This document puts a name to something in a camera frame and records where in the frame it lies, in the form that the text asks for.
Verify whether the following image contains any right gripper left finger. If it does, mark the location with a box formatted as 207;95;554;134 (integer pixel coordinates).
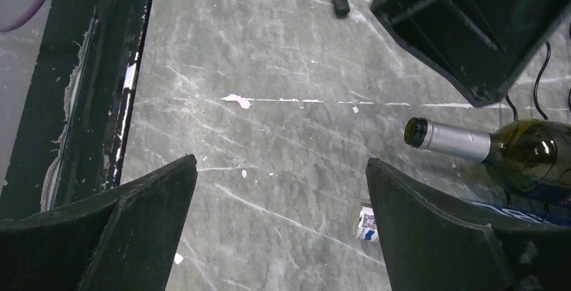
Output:
1;155;198;290

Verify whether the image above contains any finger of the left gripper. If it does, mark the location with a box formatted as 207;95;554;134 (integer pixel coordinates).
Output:
370;0;570;107

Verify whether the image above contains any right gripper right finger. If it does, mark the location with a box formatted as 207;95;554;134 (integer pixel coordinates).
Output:
366;158;570;290

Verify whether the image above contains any bottle silver cap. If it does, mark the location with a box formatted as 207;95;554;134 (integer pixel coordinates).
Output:
403;117;571;203

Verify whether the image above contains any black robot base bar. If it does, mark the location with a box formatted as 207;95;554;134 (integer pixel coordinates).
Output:
1;0;152;220

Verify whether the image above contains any black wire wine rack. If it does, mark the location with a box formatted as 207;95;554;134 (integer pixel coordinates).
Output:
504;41;571;209

